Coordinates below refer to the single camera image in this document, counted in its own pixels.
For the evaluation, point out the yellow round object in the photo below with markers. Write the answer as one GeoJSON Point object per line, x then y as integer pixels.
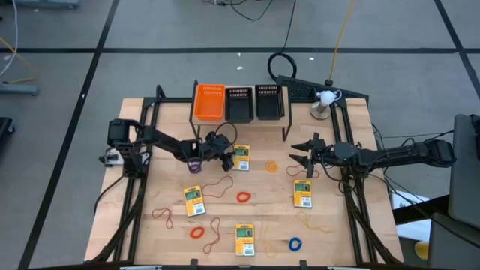
{"type": "Point", "coordinates": [422, 250]}

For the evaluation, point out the black beam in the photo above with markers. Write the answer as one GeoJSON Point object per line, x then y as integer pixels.
{"type": "Point", "coordinates": [420, 209]}

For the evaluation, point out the black aluminium table frame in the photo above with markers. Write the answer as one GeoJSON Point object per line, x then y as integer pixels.
{"type": "Point", "coordinates": [168, 99]}

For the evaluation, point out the red rubber band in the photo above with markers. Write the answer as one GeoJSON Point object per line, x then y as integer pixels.
{"type": "Point", "coordinates": [203, 190]}
{"type": "Point", "coordinates": [296, 174]}
{"type": "Point", "coordinates": [169, 223]}
{"type": "Point", "coordinates": [218, 230]}

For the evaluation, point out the black edge clamp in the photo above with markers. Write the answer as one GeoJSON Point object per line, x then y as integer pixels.
{"type": "Point", "coordinates": [303, 264]}
{"type": "Point", "coordinates": [194, 264]}

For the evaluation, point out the black floor object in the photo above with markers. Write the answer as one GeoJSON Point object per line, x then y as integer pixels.
{"type": "Point", "coordinates": [5, 127]}

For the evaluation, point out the white paper box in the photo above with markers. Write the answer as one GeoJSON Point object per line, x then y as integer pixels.
{"type": "Point", "coordinates": [412, 230]}

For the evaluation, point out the yellow crayon box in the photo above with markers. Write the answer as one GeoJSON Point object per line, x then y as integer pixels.
{"type": "Point", "coordinates": [194, 201]}
{"type": "Point", "coordinates": [244, 240]}
{"type": "Point", "coordinates": [302, 193]}
{"type": "Point", "coordinates": [243, 159]}

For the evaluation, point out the yellow rubber band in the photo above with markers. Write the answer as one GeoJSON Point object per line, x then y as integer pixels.
{"type": "Point", "coordinates": [311, 225]}
{"type": "Point", "coordinates": [269, 252]}

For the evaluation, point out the gray furniture foot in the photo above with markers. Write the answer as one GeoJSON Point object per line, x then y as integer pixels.
{"type": "Point", "coordinates": [18, 89]}

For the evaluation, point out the gray furniture base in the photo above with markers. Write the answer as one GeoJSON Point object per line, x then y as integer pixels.
{"type": "Point", "coordinates": [47, 3]}

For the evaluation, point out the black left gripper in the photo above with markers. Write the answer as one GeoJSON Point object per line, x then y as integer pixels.
{"type": "Point", "coordinates": [217, 147]}

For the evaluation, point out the white bulb lamp wooden base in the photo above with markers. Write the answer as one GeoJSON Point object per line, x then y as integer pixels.
{"type": "Point", "coordinates": [326, 98]}

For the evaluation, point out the black plastic basket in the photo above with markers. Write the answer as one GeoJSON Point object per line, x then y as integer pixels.
{"type": "Point", "coordinates": [239, 108]}
{"type": "Point", "coordinates": [269, 107]}

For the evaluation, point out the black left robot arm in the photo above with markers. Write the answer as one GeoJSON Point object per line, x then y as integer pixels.
{"type": "Point", "coordinates": [168, 142]}

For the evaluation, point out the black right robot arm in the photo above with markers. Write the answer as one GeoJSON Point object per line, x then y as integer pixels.
{"type": "Point", "coordinates": [397, 153]}

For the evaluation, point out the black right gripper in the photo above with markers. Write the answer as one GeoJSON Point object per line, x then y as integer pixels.
{"type": "Point", "coordinates": [318, 152]}

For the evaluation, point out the gray metal cabinet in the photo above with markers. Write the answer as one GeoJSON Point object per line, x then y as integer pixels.
{"type": "Point", "coordinates": [465, 180]}

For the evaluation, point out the black perforated panel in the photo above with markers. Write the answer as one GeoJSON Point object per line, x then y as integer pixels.
{"type": "Point", "coordinates": [300, 88]}

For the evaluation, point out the orange plastic basket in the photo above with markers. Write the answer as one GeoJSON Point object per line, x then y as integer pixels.
{"type": "Point", "coordinates": [209, 108]}

